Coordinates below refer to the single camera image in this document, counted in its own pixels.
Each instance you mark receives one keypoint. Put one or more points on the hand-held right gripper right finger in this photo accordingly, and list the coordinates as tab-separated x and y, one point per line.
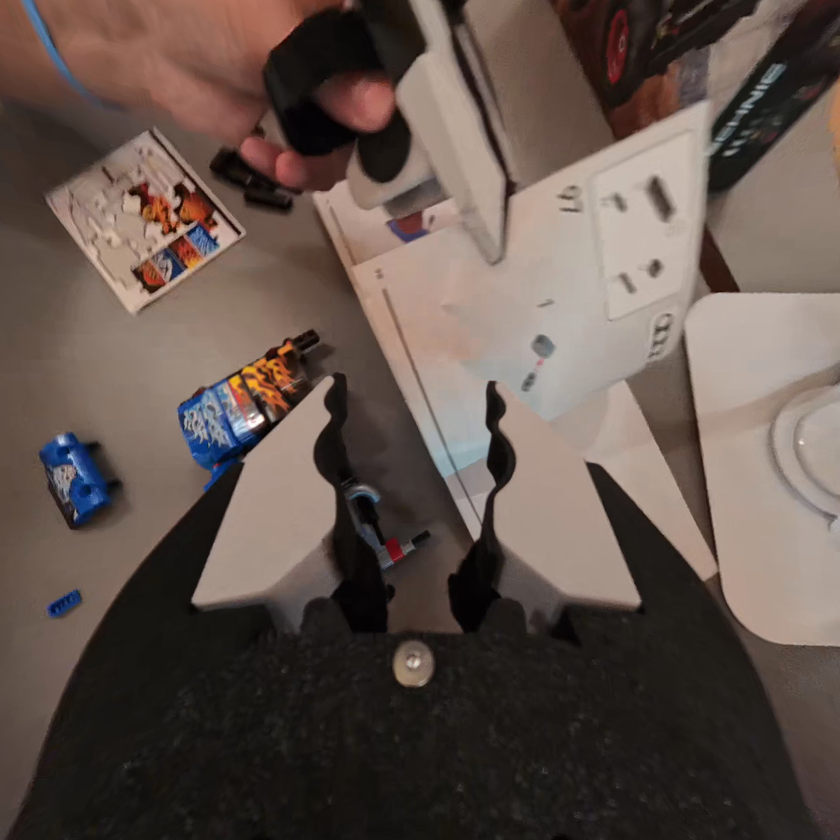
558	525

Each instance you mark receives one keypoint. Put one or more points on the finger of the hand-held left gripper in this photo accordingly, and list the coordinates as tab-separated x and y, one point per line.
466	164
538	98

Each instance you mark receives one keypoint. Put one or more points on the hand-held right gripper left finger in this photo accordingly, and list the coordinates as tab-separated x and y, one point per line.
269	518

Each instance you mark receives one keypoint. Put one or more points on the grey and red lego part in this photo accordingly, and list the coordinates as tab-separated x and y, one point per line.
371	525

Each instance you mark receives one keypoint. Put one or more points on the person's left forearm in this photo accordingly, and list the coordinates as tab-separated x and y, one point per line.
19	52

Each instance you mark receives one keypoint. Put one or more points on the black lego beam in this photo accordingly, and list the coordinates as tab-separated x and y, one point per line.
231	167
269	195

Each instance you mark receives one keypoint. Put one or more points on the lego instruction booklet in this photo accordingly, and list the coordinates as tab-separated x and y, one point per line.
525	295

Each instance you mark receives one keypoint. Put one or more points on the blue flame sticker lego piece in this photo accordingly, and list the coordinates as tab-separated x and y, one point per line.
75	479

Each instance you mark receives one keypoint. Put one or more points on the lego set box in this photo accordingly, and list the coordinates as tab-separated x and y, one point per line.
754	111

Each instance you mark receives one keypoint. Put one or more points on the small blue lego beam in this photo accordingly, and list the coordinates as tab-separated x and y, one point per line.
64	604

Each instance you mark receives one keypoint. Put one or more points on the lego sticker sheet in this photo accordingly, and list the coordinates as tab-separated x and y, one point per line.
144	223

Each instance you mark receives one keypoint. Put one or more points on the person's left hand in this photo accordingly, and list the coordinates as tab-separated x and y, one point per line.
164	52

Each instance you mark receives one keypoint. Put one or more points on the white monitor stand base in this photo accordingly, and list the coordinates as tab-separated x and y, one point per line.
754	459

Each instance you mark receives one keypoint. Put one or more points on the blue wristband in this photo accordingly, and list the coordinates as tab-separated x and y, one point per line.
56	56

